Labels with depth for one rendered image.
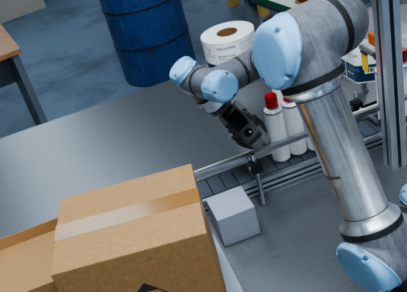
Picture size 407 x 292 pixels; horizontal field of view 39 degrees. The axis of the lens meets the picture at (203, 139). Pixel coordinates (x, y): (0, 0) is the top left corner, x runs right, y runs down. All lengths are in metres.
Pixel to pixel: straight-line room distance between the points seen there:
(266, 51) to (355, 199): 0.30
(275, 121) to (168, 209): 0.50
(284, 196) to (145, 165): 0.50
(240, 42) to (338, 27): 1.09
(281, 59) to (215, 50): 1.14
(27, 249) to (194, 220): 0.72
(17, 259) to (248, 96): 0.91
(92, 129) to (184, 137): 0.40
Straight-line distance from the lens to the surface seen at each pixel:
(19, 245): 1.74
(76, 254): 1.13
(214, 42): 2.08
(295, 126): 1.57
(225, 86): 1.31
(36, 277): 1.60
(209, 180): 1.61
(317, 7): 1.00
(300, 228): 1.47
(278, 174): 1.58
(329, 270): 1.36
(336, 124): 1.00
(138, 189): 1.23
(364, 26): 1.05
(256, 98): 1.95
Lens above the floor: 1.81
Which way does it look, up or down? 31 degrees down
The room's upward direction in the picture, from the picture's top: 15 degrees counter-clockwise
